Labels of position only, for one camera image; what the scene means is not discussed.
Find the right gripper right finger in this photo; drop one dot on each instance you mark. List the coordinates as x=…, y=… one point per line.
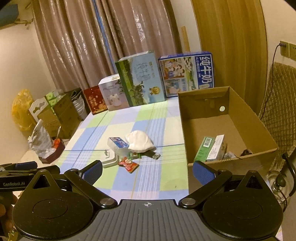
x=212, y=181

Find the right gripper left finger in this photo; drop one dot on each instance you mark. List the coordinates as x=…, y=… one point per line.
x=82, y=182

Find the green medicine box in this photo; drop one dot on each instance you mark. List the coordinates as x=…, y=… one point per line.
x=204, y=149

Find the blue tissue pack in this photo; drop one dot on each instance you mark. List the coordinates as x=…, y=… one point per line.
x=118, y=145

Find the red snack packet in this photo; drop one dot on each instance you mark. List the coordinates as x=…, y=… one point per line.
x=128, y=164

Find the white knitted cloth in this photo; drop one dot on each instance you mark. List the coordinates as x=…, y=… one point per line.
x=139, y=142

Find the clear printed snack packets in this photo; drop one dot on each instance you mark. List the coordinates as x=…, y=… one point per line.
x=230, y=155

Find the person's left hand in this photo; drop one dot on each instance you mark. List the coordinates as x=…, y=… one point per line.
x=7, y=213

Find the white medicine box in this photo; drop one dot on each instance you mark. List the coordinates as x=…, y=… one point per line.
x=218, y=149

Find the dark wrapped candy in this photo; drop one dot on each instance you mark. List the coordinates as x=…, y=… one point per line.
x=246, y=152

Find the checkered tablecloth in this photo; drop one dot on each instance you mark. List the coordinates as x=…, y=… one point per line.
x=155, y=141

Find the brown cardboard box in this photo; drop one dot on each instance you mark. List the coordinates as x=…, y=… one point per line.
x=221, y=111

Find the green candy wrapper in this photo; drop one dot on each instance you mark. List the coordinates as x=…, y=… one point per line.
x=133, y=156

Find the stacked cardboard boxes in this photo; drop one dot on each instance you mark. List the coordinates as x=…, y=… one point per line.
x=61, y=114

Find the red gift box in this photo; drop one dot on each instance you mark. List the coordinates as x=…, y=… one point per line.
x=95, y=100

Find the yellow plastic bag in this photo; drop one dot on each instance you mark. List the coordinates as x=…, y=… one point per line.
x=20, y=111

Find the quilted brown chair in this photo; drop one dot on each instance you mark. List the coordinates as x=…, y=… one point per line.
x=278, y=110

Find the white appliance box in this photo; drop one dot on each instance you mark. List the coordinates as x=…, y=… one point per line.
x=113, y=93

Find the blue milk carton box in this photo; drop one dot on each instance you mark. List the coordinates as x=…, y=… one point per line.
x=187, y=72

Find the green milk carton box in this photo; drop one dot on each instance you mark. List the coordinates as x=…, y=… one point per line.
x=140, y=78

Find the wooden stick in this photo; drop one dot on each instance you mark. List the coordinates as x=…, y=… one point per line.
x=185, y=39

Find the brown shiny curtain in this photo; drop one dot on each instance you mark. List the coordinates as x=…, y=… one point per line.
x=82, y=40

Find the wooden wardrobe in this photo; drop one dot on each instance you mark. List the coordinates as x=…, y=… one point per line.
x=235, y=33

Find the wall power socket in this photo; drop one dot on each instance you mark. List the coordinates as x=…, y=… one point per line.
x=284, y=49

